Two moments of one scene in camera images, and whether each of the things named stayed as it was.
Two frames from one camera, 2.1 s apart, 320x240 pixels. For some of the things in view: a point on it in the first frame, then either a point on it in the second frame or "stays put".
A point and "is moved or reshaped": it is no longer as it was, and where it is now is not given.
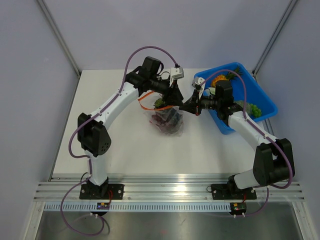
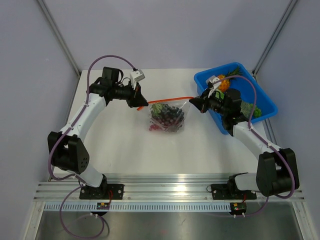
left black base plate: (101, 191) stays put
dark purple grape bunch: (162, 125) is moved or reshaped
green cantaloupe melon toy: (241, 103) stays put
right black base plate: (231, 191) stays put
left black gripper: (173, 96) → (138, 100)
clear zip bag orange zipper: (168, 119) is moved or reshaped
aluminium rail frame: (161, 189) stays put
